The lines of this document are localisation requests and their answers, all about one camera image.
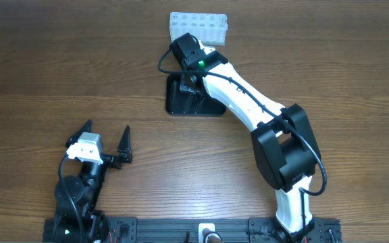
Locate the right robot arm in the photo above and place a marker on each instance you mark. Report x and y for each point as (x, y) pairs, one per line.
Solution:
(238, 99)

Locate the black tray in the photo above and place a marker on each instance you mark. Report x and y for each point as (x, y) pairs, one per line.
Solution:
(175, 105)

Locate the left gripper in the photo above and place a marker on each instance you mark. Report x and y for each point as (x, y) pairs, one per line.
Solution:
(111, 160)

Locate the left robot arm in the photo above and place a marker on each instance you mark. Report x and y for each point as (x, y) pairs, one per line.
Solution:
(79, 195)

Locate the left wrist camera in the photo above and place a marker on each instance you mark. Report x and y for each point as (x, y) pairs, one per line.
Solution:
(85, 148)

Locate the mounting rail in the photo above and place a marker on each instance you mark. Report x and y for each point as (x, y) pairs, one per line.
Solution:
(171, 231)

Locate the white test tube rack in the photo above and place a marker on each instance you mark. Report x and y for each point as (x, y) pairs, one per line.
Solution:
(211, 27)

